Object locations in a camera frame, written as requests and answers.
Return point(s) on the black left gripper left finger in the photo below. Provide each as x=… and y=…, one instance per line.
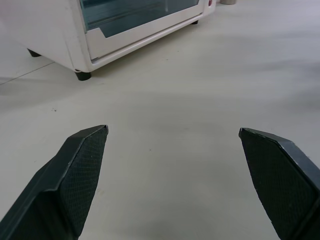
x=62, y=185

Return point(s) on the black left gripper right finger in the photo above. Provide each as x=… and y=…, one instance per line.
x=280, y=180

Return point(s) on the white toaster oven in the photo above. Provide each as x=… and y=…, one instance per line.
x=60, y=35

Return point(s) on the glass oven door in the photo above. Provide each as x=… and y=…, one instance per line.
x=140, y=22

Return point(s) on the blurry dark red object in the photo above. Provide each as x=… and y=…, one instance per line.
x=210, y=3

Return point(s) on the grey metal cylinder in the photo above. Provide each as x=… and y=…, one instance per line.
x=227, y=2

